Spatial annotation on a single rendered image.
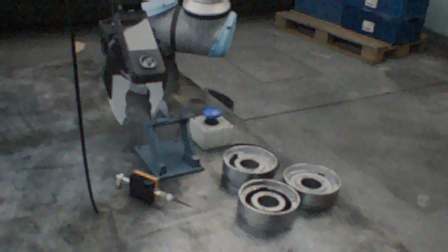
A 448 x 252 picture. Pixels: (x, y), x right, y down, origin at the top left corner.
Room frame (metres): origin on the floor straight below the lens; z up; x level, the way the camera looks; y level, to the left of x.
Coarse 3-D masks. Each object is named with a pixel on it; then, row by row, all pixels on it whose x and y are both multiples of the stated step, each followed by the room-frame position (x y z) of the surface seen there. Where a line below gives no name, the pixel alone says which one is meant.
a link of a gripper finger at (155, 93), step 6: (144, 84) 0.74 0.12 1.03; (150, 84) 0.74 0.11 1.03; (156, 84) 0.74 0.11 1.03; (150, 90) 0.74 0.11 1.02; (156, 90) 0.74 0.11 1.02; (162, 90) 0.75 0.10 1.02; (150, 96) 0.74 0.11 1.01; (156, 96) 0.75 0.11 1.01; (162, 96) 0.75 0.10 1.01; (150, 102) 0.74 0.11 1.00; (156, 102) 0.75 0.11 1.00; (150, 108) 0.75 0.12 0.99; (156, 108) 0.75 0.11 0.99; (150, 114) 0.75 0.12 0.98
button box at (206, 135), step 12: (192, 120) 1.01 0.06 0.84; (204, 120) 1.00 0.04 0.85; (216, 120) 1.01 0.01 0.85; (192, 132) 1.00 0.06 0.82; (204, 132) 0.96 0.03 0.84; (216, 132) 0.97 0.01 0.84; (228, 132) 0.99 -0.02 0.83; (204, 144) 0.96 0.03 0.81; (216, 144) 0.97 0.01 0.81; (228, 144) 0.99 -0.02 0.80
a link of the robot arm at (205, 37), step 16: (192, 0) 1.24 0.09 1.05; (208, 0) 1.22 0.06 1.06; (224, 0) 1.25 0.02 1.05; (192, 16) 1.22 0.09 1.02; (208, 16) 1.21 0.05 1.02; (224, 16) 1.23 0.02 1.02; (176, 32) 1.23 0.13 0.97; (192, 32) 1.22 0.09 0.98; (208, 32) 1.22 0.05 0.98; (224, 32) 1.22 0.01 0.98; (176, 48) 1.24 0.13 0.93; (192, 48) 1.23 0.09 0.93; (208, 48) 1.22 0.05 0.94; (224, 48) 1.22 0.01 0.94
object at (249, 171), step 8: (232, 152) 0.90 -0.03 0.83; (240, 152) 0.91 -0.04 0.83; (248, 152) 0.91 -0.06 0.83; (256, 152) 0.91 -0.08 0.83; (264, 152) 0.91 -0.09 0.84; (224, 160) 0.85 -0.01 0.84; (240, 160) 0.88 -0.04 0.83; (248, 160) 0.89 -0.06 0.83; (256, 160) 0.88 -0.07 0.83; (272, 160) 0.89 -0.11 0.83; (224, 168) 0.85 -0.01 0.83; (232, 168) 0.83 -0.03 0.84; (240, 168) 0.85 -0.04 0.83; (248, 168) 0.89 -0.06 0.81; (256, 168) 0.85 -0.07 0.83; (272, 168) 0.84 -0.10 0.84; (232, 176) 0.83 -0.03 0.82; (240, 176) 0.82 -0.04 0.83; (248, 176) 0.82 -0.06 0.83; (256, 176) 0.82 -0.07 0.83; (264, 176) 0.82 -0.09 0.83; (272, 176) 0.84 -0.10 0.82; (232, 184) 0.83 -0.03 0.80; (240, 184) 0.82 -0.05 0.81
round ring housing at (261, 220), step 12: (252, 180) 0.79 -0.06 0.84; (264, 180) 0.79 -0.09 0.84; (240, 192) 0.75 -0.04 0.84; (264, 192) 0.77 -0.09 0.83; (288, 192) 0.78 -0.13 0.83; (240, 204) 0.72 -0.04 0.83; (264, 204) 0.76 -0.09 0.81; (276, 204) 0.76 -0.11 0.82; (252, 216) 0.70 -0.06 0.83; (264, 216) 0.69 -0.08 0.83; (276, 216) 0.69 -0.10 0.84; (288, 216) 0.70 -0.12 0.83; (264, 228) 0.70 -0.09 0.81; (276, 228) 0.70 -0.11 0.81
